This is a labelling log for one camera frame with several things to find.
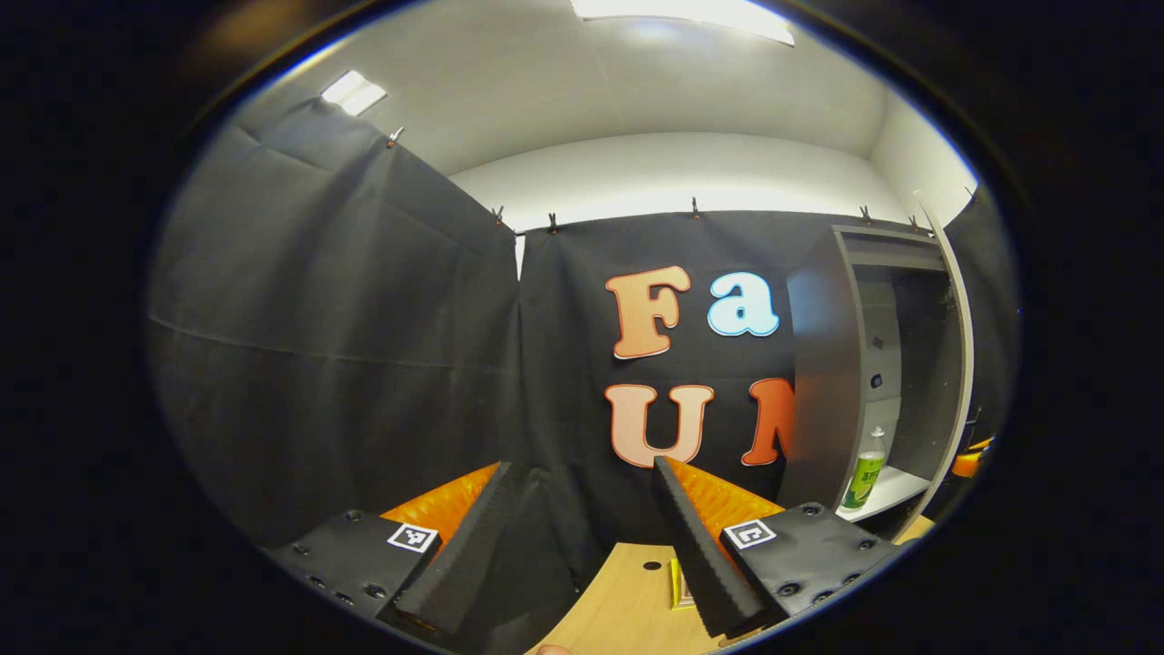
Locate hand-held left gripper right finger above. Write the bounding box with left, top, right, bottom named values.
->
left=649, top=455, right=903, bottom=640

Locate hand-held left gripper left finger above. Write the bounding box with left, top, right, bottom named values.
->
left=268, top=460, right=515, bottom=638

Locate green label clear bottle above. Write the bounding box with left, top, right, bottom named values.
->
left=841, top=426, right=888, bottom=512

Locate beige cabinet door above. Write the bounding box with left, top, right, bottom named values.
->
left=912, top=189, right=977, bottom=542

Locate grey cabinet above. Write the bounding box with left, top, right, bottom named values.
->
left=787, top=223, right=969, bottom=538

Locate row of black cloth clips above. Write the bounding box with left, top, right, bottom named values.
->
left=386, top=127, right=978, bottom=236

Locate ceiling light panel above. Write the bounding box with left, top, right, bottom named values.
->
left=320, top=70, right=387, bottom=116

